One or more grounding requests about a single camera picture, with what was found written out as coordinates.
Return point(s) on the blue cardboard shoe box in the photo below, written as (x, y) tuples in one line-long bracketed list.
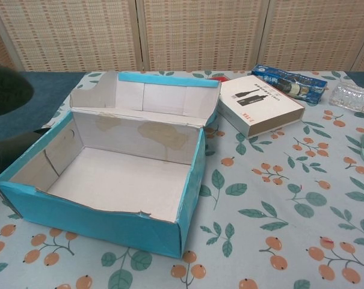
[(109, 222)]

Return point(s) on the woven bamboo folding screen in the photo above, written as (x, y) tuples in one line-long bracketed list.
[(199, 33)]

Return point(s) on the red card case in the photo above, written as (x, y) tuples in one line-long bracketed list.
[(219, 78)]

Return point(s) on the clear plastic water bottle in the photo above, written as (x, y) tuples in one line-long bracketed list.
[(353, 97)]

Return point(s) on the black shoe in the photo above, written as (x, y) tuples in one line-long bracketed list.
[(10, 156)]

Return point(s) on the floral leaf print tablecloth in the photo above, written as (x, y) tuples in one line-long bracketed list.
[(260, 210)]

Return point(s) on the blue snack package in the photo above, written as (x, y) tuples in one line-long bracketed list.
[(290, 82)]

